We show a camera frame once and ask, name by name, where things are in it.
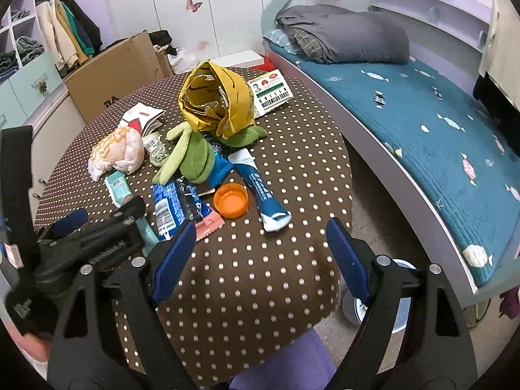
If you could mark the white orange food wrapper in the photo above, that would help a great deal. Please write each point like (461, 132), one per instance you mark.
(122, 150)

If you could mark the magenta cloth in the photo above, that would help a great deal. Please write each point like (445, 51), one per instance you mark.
(511, 302)

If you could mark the blue snack wrapper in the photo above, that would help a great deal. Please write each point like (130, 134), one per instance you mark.
(164, 207)

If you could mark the black hanging garment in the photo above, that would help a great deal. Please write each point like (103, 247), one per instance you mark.
(495, 89)

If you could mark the lavender wall shelf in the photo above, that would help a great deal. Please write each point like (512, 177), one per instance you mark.
(426, 12)

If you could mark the pink sachet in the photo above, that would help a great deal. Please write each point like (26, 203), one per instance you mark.
(209, 227)

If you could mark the pink butterfly sticker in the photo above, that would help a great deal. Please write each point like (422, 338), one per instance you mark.
(193, 5)

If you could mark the orange plastic lid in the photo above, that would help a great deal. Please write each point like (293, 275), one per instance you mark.
(230, 202)

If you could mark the white wardrobe shelf unit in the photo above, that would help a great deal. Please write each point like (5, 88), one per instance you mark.
(24, 4)

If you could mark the brown polka-dot tablecloth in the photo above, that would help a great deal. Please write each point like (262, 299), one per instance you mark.
(243, 292)

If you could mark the black clothes pile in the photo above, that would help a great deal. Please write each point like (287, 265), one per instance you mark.
(162, 40)

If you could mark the grey plaid pillow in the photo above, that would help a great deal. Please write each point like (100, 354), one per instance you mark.
(306, 42)

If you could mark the green hanging garment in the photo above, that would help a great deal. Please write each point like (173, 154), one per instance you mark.
(77, 32)

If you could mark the white green-striped cardboard box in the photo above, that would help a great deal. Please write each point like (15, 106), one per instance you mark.
(270, 93)

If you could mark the cream hanging jacket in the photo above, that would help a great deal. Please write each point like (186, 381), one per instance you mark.
(501, 40)

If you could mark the small crumpled clear wrapper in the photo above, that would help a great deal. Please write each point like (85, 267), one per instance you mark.
(156, 150)

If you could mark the folded grey clothes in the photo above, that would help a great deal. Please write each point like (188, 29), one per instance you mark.
(30, 48)

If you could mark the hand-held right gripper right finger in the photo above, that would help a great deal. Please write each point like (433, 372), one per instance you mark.
(347, 260)

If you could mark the mint drawer cabinet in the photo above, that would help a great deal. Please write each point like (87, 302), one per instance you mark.
(24, 89)

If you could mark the purple pants leg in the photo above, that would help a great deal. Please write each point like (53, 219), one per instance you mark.
(284, 361)

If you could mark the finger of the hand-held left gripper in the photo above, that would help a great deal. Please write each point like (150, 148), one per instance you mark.
(71, 221)
(128, 211)

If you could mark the black hanging coat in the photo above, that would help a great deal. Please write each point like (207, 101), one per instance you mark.
(89, 24)

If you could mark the dark blue black wrapper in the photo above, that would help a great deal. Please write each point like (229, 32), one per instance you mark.
(193, 207)

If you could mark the brown cardboard box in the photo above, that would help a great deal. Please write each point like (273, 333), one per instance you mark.
(113, 73)

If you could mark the beige hanging coat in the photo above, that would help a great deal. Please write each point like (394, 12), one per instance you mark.
(53, 32)

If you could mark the teal candy-print mattress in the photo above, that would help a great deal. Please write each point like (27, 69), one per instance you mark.
(406, 130)

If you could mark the white mint bed frame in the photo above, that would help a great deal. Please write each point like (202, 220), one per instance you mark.
(440, 252)

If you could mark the blue patterned pillow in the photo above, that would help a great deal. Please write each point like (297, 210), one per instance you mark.
(278, 40)

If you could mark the pale blue trash bin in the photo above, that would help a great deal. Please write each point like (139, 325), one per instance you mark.
(347, 313)

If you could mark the white plastic bag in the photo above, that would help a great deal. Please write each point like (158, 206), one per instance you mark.
(183, 61)

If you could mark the yellow paper bag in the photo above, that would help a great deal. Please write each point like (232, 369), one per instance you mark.
(235, 101)

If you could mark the blue white tube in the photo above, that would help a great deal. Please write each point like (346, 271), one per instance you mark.
(260, 187)

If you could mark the blue packet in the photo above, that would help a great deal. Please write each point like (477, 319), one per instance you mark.
(221, 168)

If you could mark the white flat box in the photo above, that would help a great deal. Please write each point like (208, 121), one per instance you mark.
(239, 59)

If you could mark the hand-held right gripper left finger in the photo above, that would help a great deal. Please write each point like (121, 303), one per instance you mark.
(172, 260)

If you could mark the grey duvet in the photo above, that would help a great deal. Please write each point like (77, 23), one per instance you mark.
(349, 32)

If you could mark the red white cigarette pack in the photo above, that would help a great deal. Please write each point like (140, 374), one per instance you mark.
(140, 120)

